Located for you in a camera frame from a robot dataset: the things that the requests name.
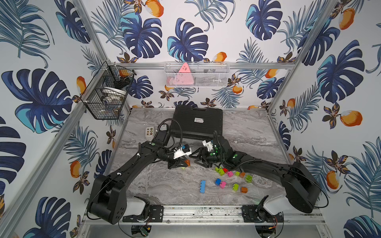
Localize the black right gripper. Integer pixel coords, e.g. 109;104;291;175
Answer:
189;147;225;167

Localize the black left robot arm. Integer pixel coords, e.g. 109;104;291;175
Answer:
86;129;190;225

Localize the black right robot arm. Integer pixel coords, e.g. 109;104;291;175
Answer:
190;133;328;213

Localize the green lego brick cluster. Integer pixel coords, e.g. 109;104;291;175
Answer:
215;167;225;176

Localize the long blue lego brick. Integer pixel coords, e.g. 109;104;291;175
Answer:
200;180;206;193

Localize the small blue lego brick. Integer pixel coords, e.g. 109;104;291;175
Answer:
215;178;221;186

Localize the pink lego brick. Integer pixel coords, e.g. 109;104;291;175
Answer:
219;181;226;189

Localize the green lego brick front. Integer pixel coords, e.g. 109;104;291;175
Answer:
232;183;239;191

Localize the green lego brick right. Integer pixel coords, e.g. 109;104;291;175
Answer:
245;175;253;183

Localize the black plastic tool case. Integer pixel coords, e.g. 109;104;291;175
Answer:
169;105;223;140

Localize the white button control box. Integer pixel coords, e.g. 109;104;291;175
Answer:
144;126;155;140

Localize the pink triangle object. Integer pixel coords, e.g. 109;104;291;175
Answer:
174;62;194;86

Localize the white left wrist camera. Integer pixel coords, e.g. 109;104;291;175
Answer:
173;144;192;159

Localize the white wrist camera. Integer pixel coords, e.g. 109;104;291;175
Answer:
173;144;192;159
202;140;214;152

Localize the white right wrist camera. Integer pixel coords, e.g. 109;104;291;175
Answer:
202;140;214;152

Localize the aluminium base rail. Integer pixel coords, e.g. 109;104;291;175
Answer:
81;204;325;226

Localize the black wire basket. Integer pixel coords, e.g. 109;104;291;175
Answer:
80;62;137;120

